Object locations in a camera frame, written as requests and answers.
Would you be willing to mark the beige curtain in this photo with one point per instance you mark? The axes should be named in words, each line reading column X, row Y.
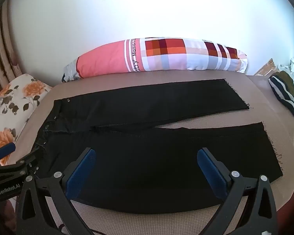
column 2, row 53

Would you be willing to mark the wooden bed headboard corner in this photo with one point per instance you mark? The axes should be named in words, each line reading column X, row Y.
column 265, row 68

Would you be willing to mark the striped dark green garment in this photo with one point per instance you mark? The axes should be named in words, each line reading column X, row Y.
column 284, row 93

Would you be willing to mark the beige woven bed mat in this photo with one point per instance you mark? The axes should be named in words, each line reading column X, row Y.
column 259, row 98

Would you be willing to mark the long plaid pink pillow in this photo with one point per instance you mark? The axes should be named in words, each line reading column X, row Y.
column 161, row 53

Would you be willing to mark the white floral pillow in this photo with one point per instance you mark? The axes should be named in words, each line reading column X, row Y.
column 19, row 95

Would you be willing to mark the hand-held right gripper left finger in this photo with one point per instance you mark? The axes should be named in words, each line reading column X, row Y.
column 80, row 171

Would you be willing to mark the person's left forearm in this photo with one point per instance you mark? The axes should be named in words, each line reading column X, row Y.
column 9, row 213

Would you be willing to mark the black pants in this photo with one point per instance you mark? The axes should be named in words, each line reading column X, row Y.
column 149, row 151

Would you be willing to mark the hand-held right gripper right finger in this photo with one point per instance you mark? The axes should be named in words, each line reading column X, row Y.
column 210, row 173

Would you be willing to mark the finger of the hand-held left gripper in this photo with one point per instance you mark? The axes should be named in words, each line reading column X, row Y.
column 6, row 149
column 30, row 160

